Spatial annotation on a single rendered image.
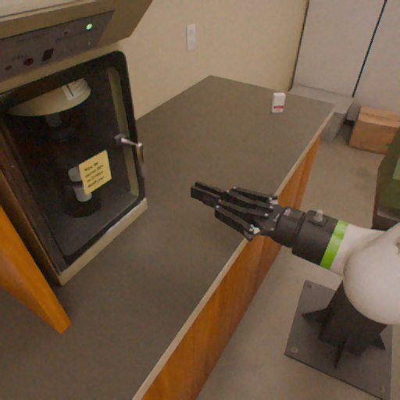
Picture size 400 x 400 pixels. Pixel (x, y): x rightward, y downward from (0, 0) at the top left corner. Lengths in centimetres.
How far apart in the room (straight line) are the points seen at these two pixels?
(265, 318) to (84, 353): 124
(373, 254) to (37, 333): 65
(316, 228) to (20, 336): 63
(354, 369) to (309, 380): 22
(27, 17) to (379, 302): 53
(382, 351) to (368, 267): 147
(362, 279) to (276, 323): 138
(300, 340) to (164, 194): 112
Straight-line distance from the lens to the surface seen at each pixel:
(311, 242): 57
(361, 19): 336
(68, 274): 81
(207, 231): 86
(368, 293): 44
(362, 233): 58
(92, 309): 76
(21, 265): 58
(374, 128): 320
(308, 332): 180
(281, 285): 193
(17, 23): 45
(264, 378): 168
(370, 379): 182
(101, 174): 72
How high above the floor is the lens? 157
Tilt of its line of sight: 43 degrees down
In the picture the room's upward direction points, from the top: straight up
